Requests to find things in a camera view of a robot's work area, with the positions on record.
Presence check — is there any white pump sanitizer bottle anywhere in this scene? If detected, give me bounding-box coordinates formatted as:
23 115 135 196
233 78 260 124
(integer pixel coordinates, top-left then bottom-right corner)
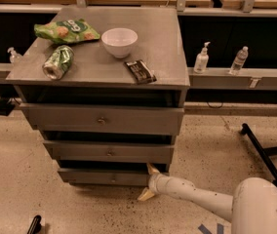
194 42 209 73

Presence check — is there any grey middle drawer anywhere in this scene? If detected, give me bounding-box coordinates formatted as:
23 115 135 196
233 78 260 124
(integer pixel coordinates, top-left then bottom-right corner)
44 140 174 164

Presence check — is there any white bowl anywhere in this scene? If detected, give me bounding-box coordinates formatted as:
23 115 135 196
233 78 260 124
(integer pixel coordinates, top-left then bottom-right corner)
101 28 138 59

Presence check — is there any small clear pump bottle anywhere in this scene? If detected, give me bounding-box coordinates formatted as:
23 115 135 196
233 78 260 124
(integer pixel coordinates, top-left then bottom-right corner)
7 47 22 63

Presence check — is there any green chip bag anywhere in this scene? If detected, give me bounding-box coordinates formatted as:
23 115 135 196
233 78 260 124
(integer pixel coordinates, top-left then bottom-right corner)
34 19 100 44

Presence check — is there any grey top drawer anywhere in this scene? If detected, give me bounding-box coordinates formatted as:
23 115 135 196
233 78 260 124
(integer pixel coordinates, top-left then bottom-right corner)
20 103 184 136

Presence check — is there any black floor box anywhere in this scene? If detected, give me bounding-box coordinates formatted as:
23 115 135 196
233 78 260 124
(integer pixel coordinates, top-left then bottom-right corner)
0 97 15 116

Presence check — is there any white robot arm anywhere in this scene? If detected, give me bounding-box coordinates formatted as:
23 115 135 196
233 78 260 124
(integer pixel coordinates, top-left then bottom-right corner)
138 163 277 234

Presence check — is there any grey bottom drawer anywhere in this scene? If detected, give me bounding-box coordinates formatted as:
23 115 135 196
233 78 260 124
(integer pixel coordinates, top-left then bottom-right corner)
57 168 170 188

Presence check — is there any green soda can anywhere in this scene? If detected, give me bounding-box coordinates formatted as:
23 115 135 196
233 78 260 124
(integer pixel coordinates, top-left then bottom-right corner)
42 45 74 80

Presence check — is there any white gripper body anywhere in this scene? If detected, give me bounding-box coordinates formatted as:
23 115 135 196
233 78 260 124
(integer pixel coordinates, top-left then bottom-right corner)
148 174 170 195

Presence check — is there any black object on floor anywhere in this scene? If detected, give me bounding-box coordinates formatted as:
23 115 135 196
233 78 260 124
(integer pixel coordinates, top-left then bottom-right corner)
27 214 42 234

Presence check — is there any clear water bottle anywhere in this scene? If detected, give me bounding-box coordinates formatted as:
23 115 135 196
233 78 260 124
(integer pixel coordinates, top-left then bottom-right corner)
229 46 249 75

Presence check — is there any grey drawer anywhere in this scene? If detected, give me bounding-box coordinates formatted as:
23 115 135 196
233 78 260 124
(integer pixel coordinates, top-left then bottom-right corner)
20 103 184 136
44 140 174 164
57 168 170 188

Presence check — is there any black stand base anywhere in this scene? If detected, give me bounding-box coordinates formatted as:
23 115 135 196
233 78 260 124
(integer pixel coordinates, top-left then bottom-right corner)
241 123 277 187

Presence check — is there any blue floor tape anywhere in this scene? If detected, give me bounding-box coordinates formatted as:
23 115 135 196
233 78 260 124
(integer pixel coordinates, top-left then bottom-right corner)
197 223 225 234

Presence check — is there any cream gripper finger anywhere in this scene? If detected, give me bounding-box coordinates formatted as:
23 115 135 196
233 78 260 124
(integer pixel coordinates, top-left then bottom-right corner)
138 187 155 202
146 163 159 175

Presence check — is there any grey drawer cabinet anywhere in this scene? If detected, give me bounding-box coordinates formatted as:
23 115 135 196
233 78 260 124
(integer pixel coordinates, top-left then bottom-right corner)
7 7 189 173

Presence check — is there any dark snack bar wrapper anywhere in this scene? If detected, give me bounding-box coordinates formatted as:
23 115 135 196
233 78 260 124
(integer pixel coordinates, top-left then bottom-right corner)
125 59 157 84

